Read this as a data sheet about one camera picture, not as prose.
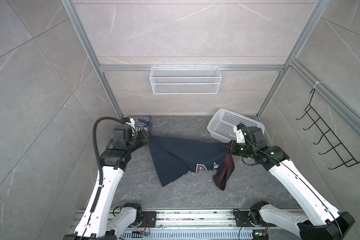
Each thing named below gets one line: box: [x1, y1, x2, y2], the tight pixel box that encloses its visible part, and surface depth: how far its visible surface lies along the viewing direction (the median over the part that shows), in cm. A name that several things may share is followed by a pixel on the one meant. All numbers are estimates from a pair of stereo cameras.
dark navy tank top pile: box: [149, 135, 235, 191], surface depth 81 cm
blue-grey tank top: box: [127, 115, 151, 136], surface depth 113 cm
